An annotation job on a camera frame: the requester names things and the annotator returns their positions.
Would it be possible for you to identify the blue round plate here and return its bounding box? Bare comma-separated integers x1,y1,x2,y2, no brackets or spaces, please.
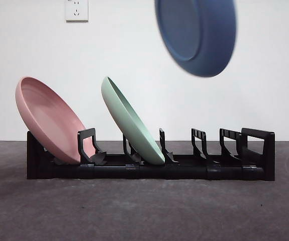
155,0,237,78

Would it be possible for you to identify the green round plate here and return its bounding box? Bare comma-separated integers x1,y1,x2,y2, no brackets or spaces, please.
101,76,165,166

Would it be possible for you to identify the white wall socket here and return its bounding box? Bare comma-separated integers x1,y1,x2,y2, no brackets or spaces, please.
65,0,89,23

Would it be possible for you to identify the pink round plate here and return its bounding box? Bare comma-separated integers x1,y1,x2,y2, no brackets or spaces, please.
15,76,94,164

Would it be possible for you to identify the black plastic dish rack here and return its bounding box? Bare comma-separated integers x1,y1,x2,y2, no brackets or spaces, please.
26,127,276,182

